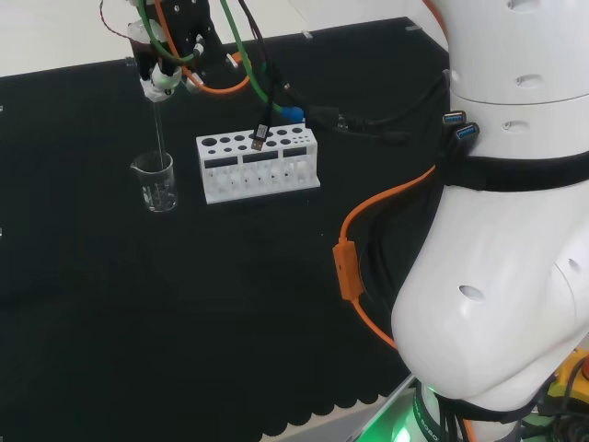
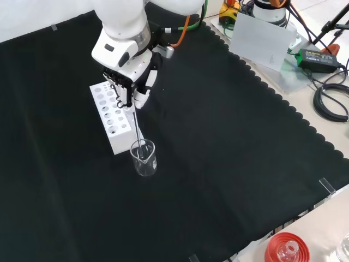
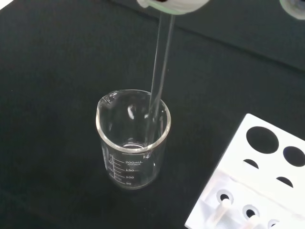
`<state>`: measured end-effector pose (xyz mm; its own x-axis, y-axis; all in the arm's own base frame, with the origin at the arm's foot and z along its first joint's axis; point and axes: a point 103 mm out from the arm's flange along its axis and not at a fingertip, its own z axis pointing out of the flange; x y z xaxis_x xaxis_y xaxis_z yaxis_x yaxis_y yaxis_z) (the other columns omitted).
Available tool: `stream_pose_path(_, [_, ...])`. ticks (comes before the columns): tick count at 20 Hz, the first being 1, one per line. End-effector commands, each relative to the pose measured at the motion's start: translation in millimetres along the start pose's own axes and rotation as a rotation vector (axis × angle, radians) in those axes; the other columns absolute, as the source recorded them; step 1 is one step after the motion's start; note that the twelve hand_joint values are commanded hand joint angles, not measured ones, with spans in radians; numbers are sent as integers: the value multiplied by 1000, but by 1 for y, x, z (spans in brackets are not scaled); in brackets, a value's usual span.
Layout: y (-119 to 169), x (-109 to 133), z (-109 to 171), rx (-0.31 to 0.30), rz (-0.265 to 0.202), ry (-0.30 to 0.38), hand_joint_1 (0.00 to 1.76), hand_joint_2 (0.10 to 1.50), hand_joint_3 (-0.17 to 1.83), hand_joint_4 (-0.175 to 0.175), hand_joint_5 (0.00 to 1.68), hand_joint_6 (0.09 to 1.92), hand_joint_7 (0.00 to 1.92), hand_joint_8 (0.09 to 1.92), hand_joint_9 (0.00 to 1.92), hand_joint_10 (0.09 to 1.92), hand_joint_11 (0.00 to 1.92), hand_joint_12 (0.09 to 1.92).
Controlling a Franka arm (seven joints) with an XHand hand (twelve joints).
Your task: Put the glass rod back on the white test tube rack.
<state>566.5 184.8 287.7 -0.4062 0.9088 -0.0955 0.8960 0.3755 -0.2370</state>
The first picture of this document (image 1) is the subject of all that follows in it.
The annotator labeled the clear glass beaker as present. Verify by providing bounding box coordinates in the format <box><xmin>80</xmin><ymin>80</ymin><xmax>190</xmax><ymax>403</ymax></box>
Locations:
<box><xmin>129</xmin><ymin>151</ymin><xmax>179</xmax><ymax>215</ymax></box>

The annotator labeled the orange cable with inline box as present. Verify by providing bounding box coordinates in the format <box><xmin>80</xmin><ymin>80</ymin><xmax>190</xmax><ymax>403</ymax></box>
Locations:
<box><xmin>331</xmin><ymin>163</ymin><xmax>437</xmax><ymax>351</ymax></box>

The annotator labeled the white test tube rack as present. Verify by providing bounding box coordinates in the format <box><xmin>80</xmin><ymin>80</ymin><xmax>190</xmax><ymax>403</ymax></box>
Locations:
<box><xmin>195</xmin><ymin>124</ymin><xmax>322</xmax><ymax>205</ymax></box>

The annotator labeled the black cable with USB plug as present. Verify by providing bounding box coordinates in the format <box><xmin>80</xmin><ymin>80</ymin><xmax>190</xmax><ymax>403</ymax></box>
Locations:
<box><xmin>237</xmin><ymin>0</ymin><xmax>283</xmax><ymax>154</ymax></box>

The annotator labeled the black cable bundle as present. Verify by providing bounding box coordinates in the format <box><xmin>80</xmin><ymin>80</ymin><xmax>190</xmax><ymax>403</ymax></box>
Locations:
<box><xmin>282</xmin><ymin>68</ymin><xmax>452</xmax><ymax>146</ymax></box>

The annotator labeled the thin orange cable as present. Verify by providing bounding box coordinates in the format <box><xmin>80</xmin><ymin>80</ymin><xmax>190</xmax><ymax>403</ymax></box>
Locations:
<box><xmin>155</xmin><ymin>0</ymin><xmax>253</xmax><ymax>97</ymax></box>

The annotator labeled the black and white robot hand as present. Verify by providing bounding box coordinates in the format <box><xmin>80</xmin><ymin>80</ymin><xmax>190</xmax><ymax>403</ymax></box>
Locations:
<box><xmin>126</xmin><ymin>0</ymin><xmax>223</xmax><ymax>103</ymax></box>

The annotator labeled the black bench cloth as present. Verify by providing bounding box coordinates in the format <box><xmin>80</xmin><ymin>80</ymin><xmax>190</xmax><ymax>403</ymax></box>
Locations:
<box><xmin>0</xmin><ymin>17</ymin><xmax>453</xmax><ymax>442</ymax></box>

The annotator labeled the green cable with blue connector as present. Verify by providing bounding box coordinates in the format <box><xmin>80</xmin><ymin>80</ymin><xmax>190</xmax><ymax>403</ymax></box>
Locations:
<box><xmin>136</xmin><ymin>0</ymin><xmax>306</xmax><ymax>125</ymax></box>

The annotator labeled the yellow stop button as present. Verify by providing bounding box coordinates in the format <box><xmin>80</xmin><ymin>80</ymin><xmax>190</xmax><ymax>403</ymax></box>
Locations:
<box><xmin>546</xmin><ymin>346</ymin><xmax>589</xmax><ymax>402</ymax></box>

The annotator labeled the red and black twisted wire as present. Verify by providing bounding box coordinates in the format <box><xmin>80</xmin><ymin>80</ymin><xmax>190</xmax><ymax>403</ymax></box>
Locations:
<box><xmin>98</xmin><ymin>0</ymin><xmax>135</xmax><ymax>39</ymax></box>

